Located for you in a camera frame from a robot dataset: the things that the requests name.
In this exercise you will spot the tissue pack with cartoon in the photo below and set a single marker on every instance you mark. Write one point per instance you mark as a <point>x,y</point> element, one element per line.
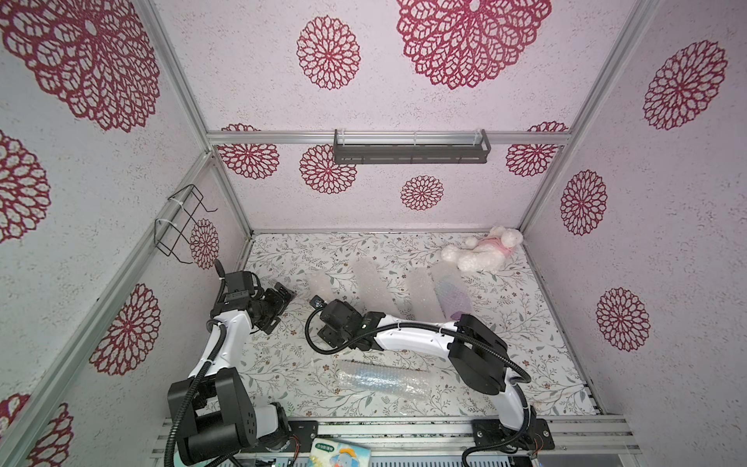
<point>331,453</point>

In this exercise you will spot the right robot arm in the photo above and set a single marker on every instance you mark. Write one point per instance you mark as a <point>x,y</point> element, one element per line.
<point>479,356</point>

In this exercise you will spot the bubble wrapped purple vase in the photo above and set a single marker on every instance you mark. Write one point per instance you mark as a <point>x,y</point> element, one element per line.
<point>451,291</point>

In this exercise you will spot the black wire wall rack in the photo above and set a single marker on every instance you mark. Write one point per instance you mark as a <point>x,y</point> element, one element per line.
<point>169,231</point>

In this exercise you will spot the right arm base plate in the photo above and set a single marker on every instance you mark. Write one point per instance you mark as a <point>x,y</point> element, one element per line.
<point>537,437</point>

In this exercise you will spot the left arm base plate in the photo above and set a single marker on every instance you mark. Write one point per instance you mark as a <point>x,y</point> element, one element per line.
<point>299,437</point>

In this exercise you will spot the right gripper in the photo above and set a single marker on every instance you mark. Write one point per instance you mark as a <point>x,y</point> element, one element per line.
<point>328,321</point>

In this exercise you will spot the white pink plush toy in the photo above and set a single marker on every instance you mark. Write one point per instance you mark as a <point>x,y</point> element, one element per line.
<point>484,254</point>

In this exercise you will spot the black wall shelf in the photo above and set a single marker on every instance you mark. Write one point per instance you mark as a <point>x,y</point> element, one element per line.
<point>475,152</point>

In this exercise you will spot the bubble wrapped item front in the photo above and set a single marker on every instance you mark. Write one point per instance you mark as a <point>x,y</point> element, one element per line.
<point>389,380</point>

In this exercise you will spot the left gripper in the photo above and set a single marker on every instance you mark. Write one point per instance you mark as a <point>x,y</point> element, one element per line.
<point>269,294</point>

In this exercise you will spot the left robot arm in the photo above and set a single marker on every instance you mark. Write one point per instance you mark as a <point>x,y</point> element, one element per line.
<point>212,415</point>

